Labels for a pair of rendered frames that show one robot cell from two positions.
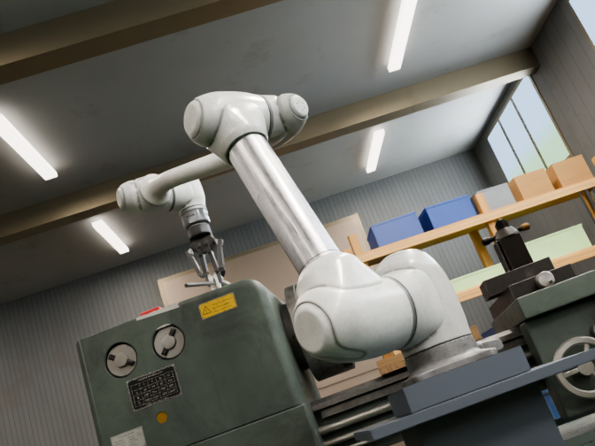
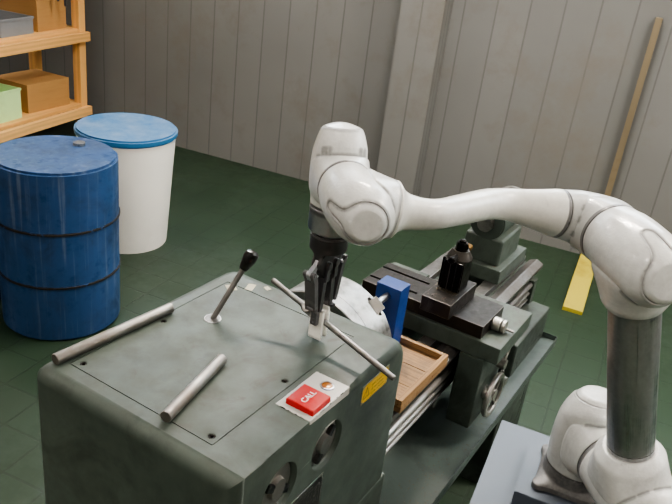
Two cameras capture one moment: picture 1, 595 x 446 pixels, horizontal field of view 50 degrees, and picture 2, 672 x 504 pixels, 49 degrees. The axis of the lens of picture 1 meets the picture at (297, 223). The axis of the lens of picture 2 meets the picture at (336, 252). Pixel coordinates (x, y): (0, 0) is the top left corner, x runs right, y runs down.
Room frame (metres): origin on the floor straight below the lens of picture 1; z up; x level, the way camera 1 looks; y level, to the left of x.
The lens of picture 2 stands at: (1.37, 1.47, 2.08)
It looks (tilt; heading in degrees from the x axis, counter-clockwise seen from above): 25 degrees down; 296
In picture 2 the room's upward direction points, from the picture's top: 7 degrees clockwise
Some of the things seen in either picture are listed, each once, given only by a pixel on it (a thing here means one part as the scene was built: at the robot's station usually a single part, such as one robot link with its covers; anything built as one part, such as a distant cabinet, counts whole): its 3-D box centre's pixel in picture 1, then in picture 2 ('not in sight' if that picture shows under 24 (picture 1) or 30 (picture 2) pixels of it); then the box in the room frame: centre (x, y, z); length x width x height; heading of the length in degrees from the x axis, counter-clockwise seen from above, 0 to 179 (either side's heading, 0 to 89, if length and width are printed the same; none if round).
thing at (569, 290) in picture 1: (552, 303); (440, 308); (1.99, -0.64, 0.90); 0.53 x 0.30 x 0.06; 177
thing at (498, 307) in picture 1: (529, 294); (431, 298); (2.01, -0.59, 0.95); 0.43 x 0.18 x 0.04; 177
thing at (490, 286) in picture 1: (516, 279); (448, 295); (1.95, -0.56, 1.00); 0.20 x 0.10 x 0.05; 87
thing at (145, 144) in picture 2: not in sight; (127, 183); (4.42, -1.72, 0.37); 0.60 x 0.60 x 0.73
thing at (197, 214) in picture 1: (195, 219); (331, 218); (1.95, 0.31, 1.53); 0.09 x 0.09 x 0.06
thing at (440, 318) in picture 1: (414, 300); (589, 430); (1.41, -0.18, 0.97); 0.18 x 0.16 x 0.22; 130
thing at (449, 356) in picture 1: (452, 357); (574, 466); (1.42, -0.21, 0.83); 0.22 x 0.18 x 0.06; 95
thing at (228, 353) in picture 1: (206, 374); (232, 426); (2.06, 0.44, 1.06); 0.59 x 0.48 x 0.39; 87
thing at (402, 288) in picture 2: not in sight; (388, 316); (2.04, -0.31, 1.00); 0.08 x 0.06 x 0.23; 177
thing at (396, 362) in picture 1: (426, 355); (371, 358); (2.04, -0.23, 0.89); 0.36 x 0.30 x 0.04; 177
